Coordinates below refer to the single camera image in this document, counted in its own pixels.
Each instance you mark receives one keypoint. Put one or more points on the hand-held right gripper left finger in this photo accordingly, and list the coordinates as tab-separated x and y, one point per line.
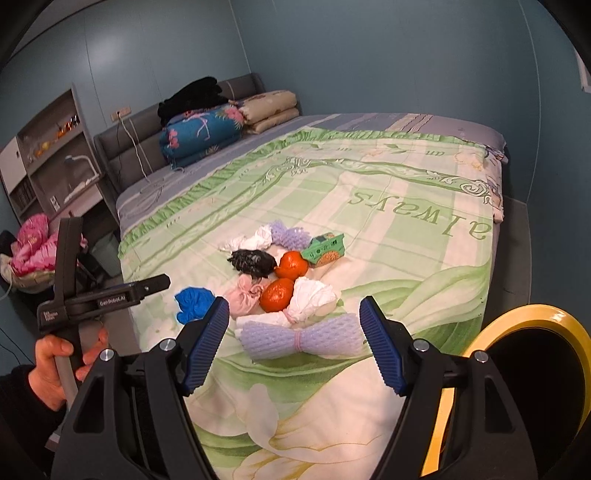
210	341

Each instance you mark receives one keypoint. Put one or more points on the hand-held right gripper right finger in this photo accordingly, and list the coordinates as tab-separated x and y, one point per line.
381	341

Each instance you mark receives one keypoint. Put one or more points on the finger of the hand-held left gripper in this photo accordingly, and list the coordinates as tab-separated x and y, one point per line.
152	286

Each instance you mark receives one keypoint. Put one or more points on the blue glove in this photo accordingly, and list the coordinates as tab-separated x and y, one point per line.
191	302

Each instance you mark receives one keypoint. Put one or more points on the white tissue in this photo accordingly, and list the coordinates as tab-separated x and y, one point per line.
258	321
256	240
309	295

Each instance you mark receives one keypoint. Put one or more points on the pink bag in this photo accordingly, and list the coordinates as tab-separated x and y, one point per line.
242	297

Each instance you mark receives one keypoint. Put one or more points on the large purple foam net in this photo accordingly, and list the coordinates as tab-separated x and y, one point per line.
277	341

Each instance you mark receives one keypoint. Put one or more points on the orange tangerine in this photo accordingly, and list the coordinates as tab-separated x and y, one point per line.
292	266
276	295

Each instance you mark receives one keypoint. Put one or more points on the black plastic bag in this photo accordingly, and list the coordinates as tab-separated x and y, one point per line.
251	262

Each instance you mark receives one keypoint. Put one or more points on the black bin with yellow rim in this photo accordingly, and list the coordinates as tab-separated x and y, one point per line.
521	314

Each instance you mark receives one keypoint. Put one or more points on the person's left forearm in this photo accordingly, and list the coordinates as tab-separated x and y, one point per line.
18	429

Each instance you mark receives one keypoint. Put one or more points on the person's left hand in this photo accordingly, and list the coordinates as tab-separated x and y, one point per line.
46	369

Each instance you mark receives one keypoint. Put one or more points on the beige basket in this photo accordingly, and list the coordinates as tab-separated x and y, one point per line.
27	279

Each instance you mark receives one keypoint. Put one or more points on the pink padded quilt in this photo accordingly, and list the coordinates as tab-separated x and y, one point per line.
32	244

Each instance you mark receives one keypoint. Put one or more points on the green floral blanket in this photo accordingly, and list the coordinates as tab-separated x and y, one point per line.
392	240

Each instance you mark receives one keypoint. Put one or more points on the green carton box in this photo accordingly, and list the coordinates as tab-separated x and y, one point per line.
323	249

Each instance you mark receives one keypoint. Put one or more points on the blue grey bed sheet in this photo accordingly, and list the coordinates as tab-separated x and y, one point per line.
194	175

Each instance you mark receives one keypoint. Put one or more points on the small purple foam net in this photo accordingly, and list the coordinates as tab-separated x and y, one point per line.
291	235

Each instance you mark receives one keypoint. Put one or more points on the white desk lamp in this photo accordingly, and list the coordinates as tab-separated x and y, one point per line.
69	160

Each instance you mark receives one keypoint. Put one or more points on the grey upholstered bed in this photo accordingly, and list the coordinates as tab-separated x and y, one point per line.
120	138

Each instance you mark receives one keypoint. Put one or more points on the grey shelf unit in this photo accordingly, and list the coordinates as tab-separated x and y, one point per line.
46	157

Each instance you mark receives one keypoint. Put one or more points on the blue floral folded quilt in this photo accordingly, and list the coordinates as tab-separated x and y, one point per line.
198	134

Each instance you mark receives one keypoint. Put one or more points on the amber glass bottles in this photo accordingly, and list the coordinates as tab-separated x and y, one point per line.
67	127

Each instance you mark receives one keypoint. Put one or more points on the cartoon print quilt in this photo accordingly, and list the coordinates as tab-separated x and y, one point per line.
494	194

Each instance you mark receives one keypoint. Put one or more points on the black clothes pile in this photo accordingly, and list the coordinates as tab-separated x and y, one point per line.
194	94

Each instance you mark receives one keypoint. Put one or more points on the beige stacked pillows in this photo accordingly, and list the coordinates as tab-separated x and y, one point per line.
272	108

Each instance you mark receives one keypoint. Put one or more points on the white wall outlet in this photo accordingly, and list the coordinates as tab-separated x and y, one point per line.
121	113

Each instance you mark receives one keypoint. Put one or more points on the white wall frame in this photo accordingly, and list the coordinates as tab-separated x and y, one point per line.
585	69

